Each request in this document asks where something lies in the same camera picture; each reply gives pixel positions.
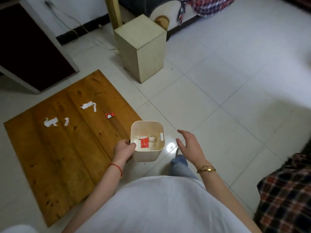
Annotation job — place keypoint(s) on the white shirt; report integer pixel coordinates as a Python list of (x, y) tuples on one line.
[(160, 206)]

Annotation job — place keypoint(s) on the red plaid cloth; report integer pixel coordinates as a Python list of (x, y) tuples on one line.
[(209, 6)]

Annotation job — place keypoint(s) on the person's left hand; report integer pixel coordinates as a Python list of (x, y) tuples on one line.
[(122, 152)]

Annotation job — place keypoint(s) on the person's left forearm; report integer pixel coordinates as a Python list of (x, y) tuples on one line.
[(97, 196)]

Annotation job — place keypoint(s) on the dark plaid blanket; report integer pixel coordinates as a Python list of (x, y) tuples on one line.
[(285, 196)]

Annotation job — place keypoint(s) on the person's right forearm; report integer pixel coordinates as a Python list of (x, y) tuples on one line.
[(226, 196)]

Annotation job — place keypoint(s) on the pale wooden upright plank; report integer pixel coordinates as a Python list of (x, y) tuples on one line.
[(113, 12)]

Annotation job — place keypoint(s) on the white crumpled paper scraps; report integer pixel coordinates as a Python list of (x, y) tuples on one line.
[(151, 139)]

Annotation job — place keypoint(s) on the brown wooden low table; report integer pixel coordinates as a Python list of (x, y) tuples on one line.
[(65, 148)]

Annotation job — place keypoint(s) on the dark cabinet with white frame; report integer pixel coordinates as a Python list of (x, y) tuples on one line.
[(31, 43)]

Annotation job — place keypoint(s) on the cream tall rectangular box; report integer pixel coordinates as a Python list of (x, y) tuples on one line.
[(142, 46)]

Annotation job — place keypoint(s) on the person's left thumb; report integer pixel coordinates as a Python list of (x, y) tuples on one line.
[(131, 146)]

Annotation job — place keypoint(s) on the red wrapper crumpled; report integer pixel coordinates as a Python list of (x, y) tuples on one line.
[(109, 115)]

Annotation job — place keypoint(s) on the cream square waste bin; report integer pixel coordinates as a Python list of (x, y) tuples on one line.
[(148, 154)]

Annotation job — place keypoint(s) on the red wrapper flat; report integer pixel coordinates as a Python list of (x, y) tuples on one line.
[(144, 143)]

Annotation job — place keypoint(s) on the white torn paper scrap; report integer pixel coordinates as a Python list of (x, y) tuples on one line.
[(87, 105), (50, 122)]

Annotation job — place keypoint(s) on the person's right thumb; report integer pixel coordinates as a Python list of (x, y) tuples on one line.
[(180, 145)]

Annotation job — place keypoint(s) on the person's right hand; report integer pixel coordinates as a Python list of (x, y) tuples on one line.
[(193, 149)]

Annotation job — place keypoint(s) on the blue jeans leg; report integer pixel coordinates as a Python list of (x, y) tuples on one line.
[(181, 167)]

